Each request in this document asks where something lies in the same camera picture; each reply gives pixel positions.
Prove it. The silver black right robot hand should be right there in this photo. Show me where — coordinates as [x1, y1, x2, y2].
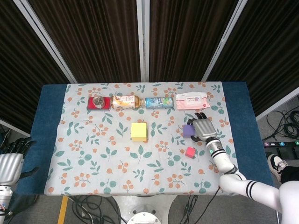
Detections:
[186, 112, 219, 142]

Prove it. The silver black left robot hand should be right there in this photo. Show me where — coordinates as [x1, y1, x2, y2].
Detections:
[0, 137, 39, 187]

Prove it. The purple block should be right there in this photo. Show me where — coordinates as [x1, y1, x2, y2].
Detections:
[182, 124, 196, 138]

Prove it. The large yellow foam cube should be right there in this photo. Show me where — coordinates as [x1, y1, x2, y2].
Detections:
[130, 122, 148, 142]

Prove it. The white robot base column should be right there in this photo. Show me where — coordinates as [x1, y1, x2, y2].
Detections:
[112, 195, 178, 224]

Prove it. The pink wet wipes pack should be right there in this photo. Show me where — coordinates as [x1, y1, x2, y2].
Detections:
[175, 91, 211, 111]

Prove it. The light blue drink can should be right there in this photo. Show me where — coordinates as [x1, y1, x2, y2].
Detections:
[144, 97, 175, 109]

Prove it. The blue felt table cover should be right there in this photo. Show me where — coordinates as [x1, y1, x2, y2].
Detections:
[15, 81, 275, 196]

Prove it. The yellow floor tape strip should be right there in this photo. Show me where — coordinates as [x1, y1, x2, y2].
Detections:
[57, 196, 70, 224]

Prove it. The white black sneaker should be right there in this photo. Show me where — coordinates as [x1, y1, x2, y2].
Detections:
[267, 154, 289, 182]

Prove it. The amber tea bottle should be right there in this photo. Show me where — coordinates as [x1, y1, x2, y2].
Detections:
[110, 95, 146, 110]

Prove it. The dark folding screen panel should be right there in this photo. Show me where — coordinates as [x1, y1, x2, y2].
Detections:
[142, 0, 239, 82]
[203, 0, 299, 119]
[23, 0, 143, 84]
[0, 0, 77, 137]

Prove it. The fruit leaf print tablecloth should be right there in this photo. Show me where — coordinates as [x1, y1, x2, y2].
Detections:
[44, 81, 239, 196]

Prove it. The black trouser leg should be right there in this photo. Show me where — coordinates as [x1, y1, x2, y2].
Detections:
[280, 165, 299, 185]

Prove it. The red box with coin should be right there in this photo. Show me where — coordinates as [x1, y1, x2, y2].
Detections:
[86, 96, 112, 111]

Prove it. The black floor cable bundle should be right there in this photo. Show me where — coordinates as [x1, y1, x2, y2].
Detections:
[67, 195, 124, 224]
[266, 109, 299, 138]

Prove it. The black cable with inline box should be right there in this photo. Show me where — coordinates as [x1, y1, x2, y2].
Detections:
[182, 195, 201, 224]

